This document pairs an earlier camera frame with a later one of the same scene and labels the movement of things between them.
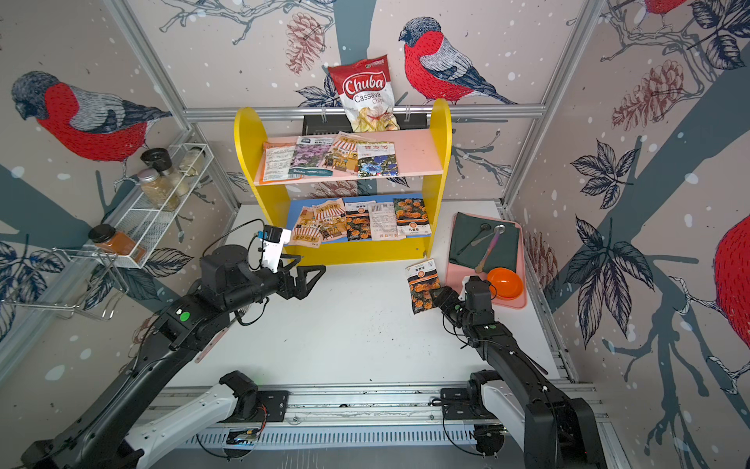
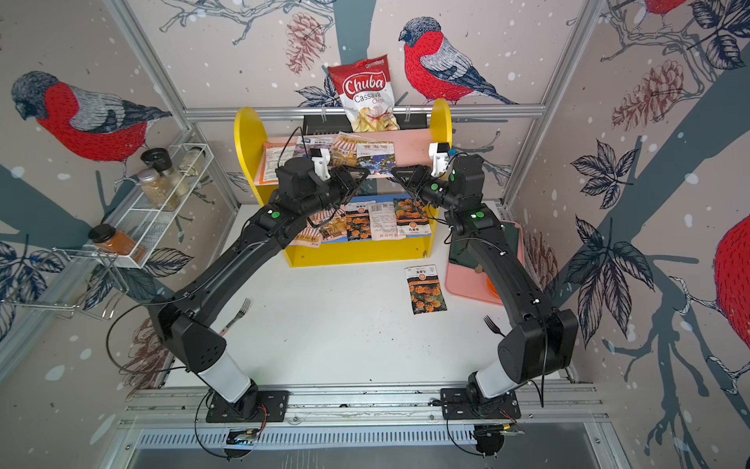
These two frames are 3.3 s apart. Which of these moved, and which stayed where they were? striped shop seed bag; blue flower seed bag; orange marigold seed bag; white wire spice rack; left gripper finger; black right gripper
Moved: left gripper finger; black right gripper
Stayed: white wire spice rack; orange marigold seed bag; striped shop seed bag; blue flower seed bag
